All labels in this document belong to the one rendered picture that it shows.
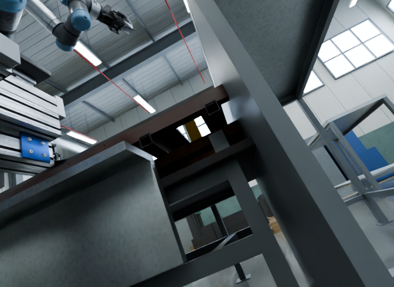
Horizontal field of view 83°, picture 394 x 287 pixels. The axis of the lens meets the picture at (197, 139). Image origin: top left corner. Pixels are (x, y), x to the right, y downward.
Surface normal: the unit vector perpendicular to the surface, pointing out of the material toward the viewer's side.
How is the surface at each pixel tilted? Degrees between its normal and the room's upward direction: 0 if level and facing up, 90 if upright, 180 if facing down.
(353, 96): 90
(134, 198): 90
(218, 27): 90
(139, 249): 90
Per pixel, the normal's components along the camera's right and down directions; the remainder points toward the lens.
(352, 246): -0.25, -0.30
